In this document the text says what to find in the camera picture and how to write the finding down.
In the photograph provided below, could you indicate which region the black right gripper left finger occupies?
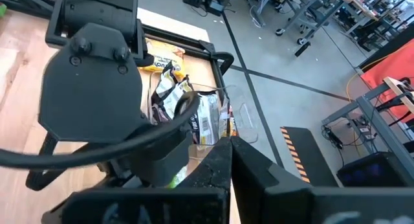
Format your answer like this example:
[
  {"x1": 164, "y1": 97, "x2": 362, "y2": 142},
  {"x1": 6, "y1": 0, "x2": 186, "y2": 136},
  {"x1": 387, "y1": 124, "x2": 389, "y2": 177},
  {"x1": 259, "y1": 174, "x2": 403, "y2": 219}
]
[{"x1": 176, "y1": 136, "x2": 232, "y2": 224}]

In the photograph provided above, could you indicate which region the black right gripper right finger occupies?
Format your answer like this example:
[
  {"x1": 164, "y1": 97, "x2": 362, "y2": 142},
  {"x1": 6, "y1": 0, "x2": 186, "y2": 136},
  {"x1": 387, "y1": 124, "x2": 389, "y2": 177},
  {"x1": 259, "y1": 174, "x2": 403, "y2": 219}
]
[{"x1": 231, "y1": 135, "x2": 313, "y2": 224}]

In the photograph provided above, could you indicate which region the yellow Maruchan ramen pack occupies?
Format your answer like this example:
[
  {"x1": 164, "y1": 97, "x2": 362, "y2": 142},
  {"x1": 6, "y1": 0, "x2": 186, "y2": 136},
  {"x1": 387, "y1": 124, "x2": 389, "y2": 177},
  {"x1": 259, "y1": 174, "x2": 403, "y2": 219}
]
[{"x1": 138, "y1": 38, "x2": 188, "y2": 80}]

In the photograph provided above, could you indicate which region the black hazard-striped floor mat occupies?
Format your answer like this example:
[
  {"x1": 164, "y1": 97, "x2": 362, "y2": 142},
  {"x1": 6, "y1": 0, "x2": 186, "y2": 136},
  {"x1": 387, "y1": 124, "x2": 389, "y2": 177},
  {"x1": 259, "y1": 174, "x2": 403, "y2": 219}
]
[{"x1": 279, "y1": 126, "x2": 340, "y2": 188}]

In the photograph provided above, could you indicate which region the clear plastic bin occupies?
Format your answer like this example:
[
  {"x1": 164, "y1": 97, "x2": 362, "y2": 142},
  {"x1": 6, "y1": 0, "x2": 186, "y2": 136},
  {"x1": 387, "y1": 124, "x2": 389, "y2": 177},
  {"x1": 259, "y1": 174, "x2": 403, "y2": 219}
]
[{"x1": 147, "y1": 63, "x2": 260, "y2": 147}]

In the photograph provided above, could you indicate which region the black computer tower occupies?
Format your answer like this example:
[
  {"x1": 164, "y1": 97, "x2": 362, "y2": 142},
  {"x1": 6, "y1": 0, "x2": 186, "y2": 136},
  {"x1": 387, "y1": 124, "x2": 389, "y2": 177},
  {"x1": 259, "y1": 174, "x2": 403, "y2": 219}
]
[{"x1": 336, "y1": 151, "x2": 414, "y2": 188}]

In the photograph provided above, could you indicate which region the black equipment box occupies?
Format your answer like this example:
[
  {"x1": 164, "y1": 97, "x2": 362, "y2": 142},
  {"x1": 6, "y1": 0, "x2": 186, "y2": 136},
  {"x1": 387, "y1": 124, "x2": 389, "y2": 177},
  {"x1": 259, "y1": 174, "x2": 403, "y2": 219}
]
[{"x1": 180, "y1": 0, "x2": 235, "y2": 17}]

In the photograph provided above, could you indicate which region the desk with metal legs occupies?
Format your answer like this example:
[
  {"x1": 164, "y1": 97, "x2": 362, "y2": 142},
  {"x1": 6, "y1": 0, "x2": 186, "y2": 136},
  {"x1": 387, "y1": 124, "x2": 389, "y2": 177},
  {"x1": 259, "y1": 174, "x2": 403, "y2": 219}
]
[{"x1": 247, "y1": 0, "x2": 345, "y2": 58}]

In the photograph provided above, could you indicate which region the orange-red panel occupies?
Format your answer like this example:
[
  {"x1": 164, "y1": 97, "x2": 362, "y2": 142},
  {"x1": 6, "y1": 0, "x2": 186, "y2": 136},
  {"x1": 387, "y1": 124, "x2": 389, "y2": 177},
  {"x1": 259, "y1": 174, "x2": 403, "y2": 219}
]
[{"x1": 360, "y1": 38, "x2": 414, "y2": 123}]

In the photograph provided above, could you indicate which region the cluttered workbench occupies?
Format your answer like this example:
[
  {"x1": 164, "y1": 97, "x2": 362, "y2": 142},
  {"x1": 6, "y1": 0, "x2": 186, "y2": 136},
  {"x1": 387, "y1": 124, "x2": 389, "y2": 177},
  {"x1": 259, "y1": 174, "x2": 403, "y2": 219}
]
[{"x1": 334, "y1": 0, "x2": 414, "y2": 53}]

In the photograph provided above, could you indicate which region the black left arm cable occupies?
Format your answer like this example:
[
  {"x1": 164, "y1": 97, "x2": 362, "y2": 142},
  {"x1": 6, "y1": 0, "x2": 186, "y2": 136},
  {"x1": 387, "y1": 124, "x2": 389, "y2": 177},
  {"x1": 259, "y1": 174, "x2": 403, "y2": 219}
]
[{"x1": 0, "y1": 90, "x2": 202, "y2": 170}]

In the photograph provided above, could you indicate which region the yellow cable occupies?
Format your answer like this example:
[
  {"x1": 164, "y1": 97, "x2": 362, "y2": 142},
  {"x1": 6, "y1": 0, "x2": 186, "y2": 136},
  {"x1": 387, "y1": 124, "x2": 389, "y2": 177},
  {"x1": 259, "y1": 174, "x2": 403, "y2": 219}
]
[{"x1": 345, "y1": 54, "x2": 394, "y2": 104}]

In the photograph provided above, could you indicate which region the grey metal desk frame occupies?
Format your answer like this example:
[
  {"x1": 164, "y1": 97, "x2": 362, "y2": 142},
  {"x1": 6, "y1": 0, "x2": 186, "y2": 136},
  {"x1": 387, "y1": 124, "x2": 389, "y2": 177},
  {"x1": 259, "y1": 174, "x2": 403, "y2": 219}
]
[{"x1": 321, "y1": 76, "x2": 414, "y2": 188}]

